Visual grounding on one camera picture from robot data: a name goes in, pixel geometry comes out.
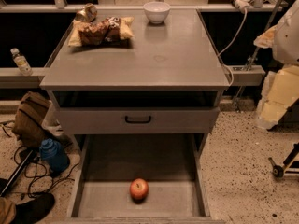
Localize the closed grey top drawer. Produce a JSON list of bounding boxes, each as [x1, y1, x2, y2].
[[55, 107, 220, 134]]

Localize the white cable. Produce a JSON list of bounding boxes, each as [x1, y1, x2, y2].
[[216, 7, 249, 87]]

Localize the grey drawer cabinet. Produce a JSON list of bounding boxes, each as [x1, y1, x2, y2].
[[39, 7, 231, 224]]

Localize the brown chip bag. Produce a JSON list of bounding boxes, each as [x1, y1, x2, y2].
[[68, 17, 134, 47]]

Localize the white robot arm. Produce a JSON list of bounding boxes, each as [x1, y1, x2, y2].
[[272, 0, 299, 65]]

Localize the black shoe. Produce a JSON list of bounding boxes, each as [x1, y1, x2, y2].
[[11, 193, 55, 224]]

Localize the white ceramic bowl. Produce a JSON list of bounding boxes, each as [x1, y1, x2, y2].
[[143, 1, 170, 24]]

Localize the clear plastic water bottle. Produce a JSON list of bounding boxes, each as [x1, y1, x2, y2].
[[10, 48, 33, 76]]

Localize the metal tripod pole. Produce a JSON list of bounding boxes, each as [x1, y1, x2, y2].
[[232, 0, 289, 107]]

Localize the blue water jug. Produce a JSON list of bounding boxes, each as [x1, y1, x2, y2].
[[39, 138, 69, 174]]

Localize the white power adapter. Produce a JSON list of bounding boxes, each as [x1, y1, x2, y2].
[[230, 0, 250, 14]]

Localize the brown backpack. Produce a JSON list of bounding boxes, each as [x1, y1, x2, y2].
[[12, 91, 50, 148]]

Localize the black drawer handle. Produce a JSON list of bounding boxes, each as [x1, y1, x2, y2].
[[124, 116, 152, 124]]

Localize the metal can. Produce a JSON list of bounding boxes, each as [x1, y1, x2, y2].
[[75, 3, 97, 22]]

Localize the black wheeled stand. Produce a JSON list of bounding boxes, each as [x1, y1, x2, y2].
[[268, 143, 299, 178]]

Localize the red apple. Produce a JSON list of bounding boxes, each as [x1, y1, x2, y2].
[[129, 178, 149, 200]]

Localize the black floor cables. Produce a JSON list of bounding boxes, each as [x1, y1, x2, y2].
[[12, 145, 80, 199]]

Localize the open grey middle drawer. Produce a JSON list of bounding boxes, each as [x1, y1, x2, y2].
[[66, 134, 213, 224]]

